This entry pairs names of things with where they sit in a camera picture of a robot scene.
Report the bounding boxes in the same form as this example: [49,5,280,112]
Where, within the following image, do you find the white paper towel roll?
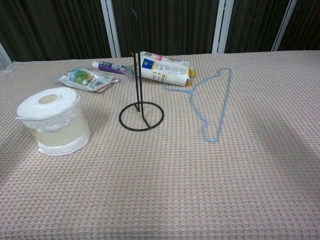
[15,86,91,157]

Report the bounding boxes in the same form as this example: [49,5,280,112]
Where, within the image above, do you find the yellow ended clear packet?
[184,65,196,88]

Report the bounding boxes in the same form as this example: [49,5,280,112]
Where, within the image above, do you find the beige waffle weave tablecloth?
[0,49,320,240]

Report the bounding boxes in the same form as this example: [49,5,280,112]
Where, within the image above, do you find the white purple tube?
[91,60,135,75]

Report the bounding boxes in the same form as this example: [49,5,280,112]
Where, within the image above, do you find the silver green snack pouch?
[56,67,120,94]

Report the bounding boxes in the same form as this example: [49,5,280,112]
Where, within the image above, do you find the black wire roll holder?
[118,9,165,132]

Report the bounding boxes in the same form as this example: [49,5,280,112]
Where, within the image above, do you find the light blue wire hanger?
[163,66,233,143]

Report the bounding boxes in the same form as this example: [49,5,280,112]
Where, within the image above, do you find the white partition frame post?
[211,0,235,54]
[99,0,122,59]
[271,0,299,52]
[0,41,13,71]

